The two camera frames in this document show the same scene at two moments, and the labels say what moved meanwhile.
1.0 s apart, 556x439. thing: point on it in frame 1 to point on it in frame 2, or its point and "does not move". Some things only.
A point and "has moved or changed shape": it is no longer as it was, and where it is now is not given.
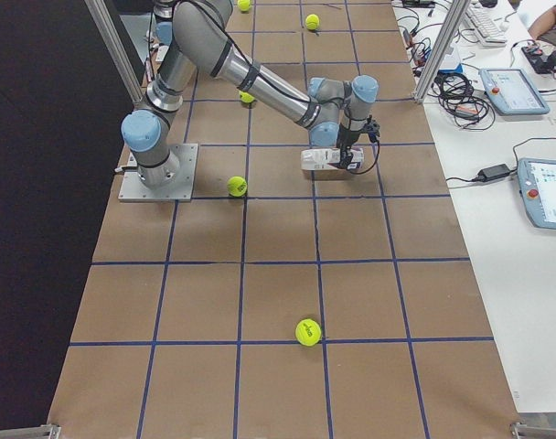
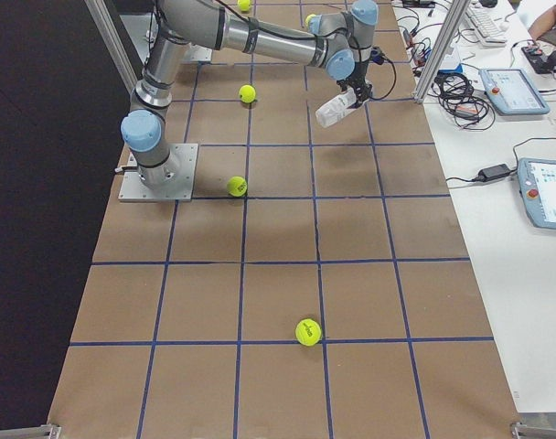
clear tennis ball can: (324, 164) has moved or changed shape
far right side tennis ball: (308, 332) does not move
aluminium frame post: (455, 15) does not move
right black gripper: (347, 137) to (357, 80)
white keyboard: (488, 33) does not move
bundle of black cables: (456, 95) does not move
